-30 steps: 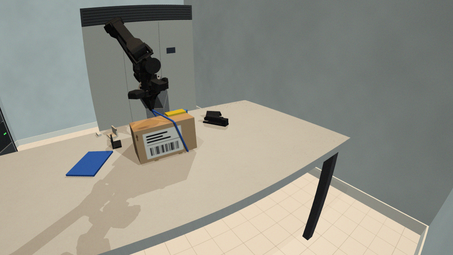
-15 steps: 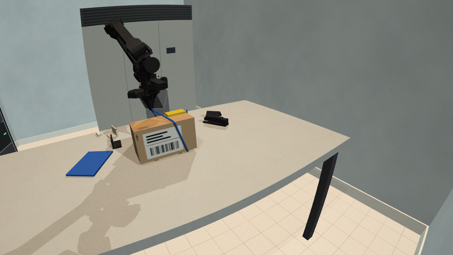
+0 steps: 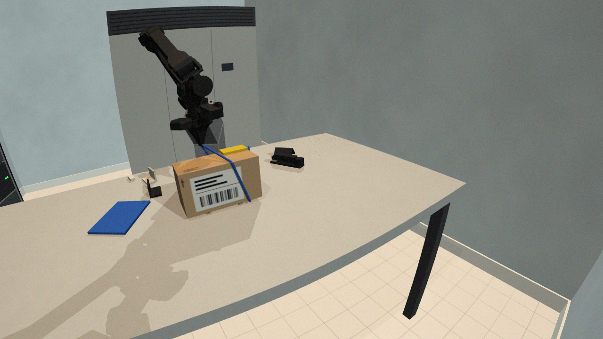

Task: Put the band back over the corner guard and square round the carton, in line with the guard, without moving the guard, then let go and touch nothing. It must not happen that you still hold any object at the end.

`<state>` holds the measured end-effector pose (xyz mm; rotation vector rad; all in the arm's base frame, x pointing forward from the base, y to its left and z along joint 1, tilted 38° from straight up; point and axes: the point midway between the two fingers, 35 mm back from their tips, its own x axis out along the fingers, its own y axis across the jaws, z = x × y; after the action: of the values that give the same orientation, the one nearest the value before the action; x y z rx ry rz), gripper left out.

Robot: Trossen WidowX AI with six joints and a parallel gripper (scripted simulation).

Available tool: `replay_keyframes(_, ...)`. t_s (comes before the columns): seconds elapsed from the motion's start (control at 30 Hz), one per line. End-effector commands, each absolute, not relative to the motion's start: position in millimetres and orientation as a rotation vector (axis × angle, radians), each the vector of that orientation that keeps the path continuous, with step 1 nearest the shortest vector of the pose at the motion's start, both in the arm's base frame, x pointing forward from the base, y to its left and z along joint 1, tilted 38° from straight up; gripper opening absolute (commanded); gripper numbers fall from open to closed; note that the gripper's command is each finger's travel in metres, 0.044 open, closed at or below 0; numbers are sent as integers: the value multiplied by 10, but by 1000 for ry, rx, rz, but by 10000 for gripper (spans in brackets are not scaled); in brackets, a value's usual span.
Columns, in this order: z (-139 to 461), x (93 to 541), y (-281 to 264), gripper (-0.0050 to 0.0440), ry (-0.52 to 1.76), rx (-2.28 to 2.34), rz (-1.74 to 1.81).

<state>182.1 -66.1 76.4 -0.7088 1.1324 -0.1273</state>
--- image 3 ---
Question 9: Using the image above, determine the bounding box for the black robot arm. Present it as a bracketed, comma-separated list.
[138, 25, 223, 121]

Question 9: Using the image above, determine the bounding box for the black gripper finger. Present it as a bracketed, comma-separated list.
[188, 125, 203, 146]
[200, 121, 213, 145]

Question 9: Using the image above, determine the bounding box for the brown cardboard box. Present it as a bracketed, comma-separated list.
[172, 150, 262, 218]

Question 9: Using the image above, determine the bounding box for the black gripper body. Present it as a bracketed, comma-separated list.
[170, 96, 209, 130]

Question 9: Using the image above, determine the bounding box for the yellow flat block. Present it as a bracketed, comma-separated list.
[219, 145, 248, 155]

